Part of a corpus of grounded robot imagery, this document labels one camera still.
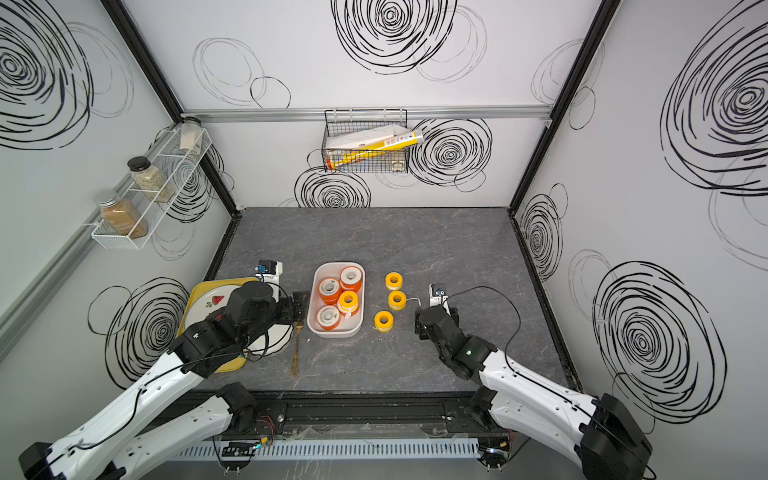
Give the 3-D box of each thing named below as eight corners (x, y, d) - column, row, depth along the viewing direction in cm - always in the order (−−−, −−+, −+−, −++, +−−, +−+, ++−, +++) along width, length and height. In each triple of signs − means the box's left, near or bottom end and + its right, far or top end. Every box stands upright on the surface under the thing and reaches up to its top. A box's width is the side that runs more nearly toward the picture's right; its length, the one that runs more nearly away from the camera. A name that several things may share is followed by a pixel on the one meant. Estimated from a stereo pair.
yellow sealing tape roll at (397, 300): (388, 310, 95) (388, 307, 93) (388, 294, 98) (388, 290, 97) (406, 310, 95) (406, 307, 93) (405, 294, 98) (406, 290, 97)
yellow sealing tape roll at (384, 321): (374, 332, 90) (374, 329, 88) (374, 313, 94) (374, 310, 92) (394, 332, 90) (394, 329, 88) (394, 313, 94) (394, 310, 92)
